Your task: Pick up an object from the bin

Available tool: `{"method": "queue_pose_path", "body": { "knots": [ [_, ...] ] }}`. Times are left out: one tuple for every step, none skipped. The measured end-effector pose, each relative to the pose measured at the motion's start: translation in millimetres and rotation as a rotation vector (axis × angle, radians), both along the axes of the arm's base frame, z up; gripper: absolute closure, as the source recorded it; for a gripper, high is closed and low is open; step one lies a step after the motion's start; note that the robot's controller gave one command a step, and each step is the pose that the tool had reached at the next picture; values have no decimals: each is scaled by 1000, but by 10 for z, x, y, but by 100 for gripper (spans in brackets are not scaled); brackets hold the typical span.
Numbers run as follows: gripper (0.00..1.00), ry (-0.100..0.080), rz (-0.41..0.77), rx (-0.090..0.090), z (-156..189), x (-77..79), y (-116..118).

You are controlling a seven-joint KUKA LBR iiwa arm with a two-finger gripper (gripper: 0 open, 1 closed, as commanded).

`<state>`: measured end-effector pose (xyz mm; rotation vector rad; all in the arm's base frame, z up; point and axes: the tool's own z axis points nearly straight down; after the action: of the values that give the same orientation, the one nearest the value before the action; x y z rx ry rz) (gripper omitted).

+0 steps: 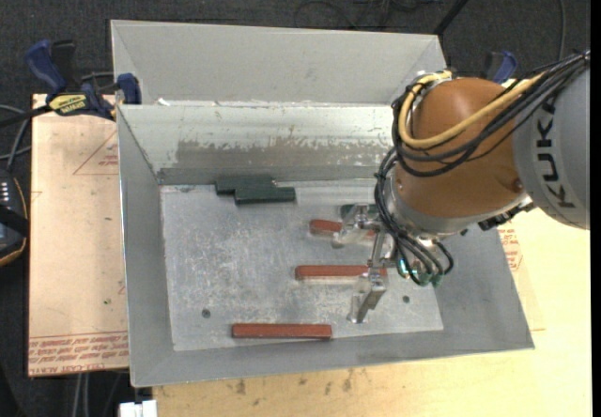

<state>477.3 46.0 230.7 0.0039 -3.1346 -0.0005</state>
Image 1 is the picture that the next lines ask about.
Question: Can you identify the grey metal bin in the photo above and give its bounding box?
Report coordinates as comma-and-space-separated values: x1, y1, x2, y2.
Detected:
110, 19, 536, 389

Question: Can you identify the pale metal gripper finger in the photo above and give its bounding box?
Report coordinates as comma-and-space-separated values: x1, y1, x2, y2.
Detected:
331, 212, 376, 250
347, 268, 390, 325

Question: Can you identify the red-brown flat block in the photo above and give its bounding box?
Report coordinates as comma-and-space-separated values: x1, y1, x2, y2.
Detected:
294, 264, 389, 282
308, 218, 377, 239
230, 322, 334, 342

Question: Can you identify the dark green flat block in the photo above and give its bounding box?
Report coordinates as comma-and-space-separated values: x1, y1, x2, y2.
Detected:
233, 186, 297, 207
215, 175, 276, 195

